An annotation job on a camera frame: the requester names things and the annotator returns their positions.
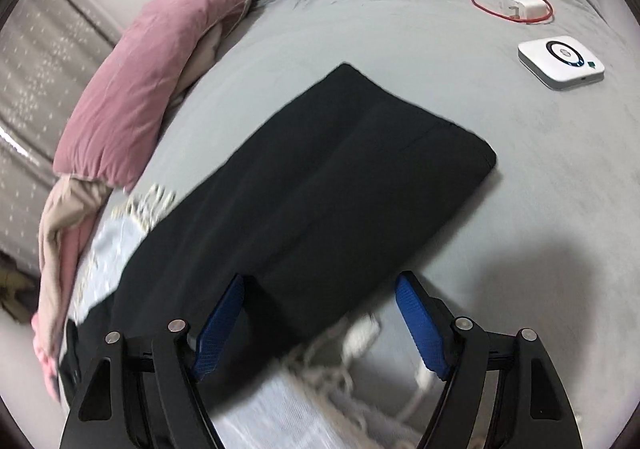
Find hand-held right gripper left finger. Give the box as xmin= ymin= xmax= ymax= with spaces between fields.
xmin=59 ymin=274 xmax=246 ymax=449

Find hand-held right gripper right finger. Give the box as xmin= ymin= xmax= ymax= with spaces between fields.
xmin=395 ymin=271 xmax=583 ymax=449

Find black padded garment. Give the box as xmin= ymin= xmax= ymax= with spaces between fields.
xmin=55 ymin=63 xmax=497 ymax=402

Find dark hanging clothes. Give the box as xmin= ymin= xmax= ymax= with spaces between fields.
xmin=0 ymin=251 xmax=38 ymax=325

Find grey checked fringed blanket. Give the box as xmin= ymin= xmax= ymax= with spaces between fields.
xmin=70 ymin=184 xmax=431 ymax=449

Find grey bed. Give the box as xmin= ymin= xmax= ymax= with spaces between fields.
xmin=50 ymin=0 xmax=640 ymax=449

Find beige and pink quilt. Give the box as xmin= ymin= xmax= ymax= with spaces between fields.
xmin=31 ymin=21 xmax=236 ymax=402

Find pink velvet pillow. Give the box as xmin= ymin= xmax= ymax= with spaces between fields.
xmin=52 ymin=0 xmax=253 ymax=192

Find white square device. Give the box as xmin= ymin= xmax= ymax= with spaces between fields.
xmin=517 ymin=36 xmax=606 ymax=91

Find grey dotted curtain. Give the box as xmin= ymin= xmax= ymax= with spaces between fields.
xmin=0 ymin=0 xmax=126 ymax=280

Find white charger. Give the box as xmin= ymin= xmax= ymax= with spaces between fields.
xmin=496 ymin=0 xmax=543 ymax=20

